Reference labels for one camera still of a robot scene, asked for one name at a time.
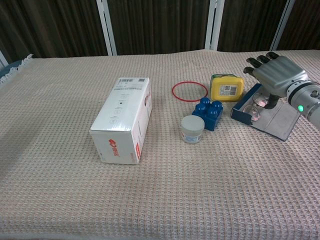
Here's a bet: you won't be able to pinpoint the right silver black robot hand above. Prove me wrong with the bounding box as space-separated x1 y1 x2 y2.
242 51 310 111

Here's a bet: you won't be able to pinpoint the eyeglasses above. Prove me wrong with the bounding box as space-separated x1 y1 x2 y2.
243 92 271 122

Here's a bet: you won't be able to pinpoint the blue grey glasses case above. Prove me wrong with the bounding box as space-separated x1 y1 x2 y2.
230 83 302 142

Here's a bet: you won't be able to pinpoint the yellow plastic container with label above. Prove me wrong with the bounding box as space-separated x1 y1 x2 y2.
209 73 245 103

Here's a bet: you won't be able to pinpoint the white carton box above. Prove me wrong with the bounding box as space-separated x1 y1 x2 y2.
89 76 153 165

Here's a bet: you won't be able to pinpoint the blue toy brick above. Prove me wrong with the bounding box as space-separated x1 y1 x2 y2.
191 97 224 132

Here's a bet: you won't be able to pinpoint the small white round jar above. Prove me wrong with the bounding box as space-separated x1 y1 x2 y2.
180 115 205 145

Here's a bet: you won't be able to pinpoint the beige woven tablecloth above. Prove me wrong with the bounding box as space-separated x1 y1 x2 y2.
0 48 320 240

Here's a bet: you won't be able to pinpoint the blue padded table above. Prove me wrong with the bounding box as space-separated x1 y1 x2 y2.
0 59 21 81

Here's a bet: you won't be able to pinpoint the red rubber ring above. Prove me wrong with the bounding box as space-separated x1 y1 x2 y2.
171 80 209 103

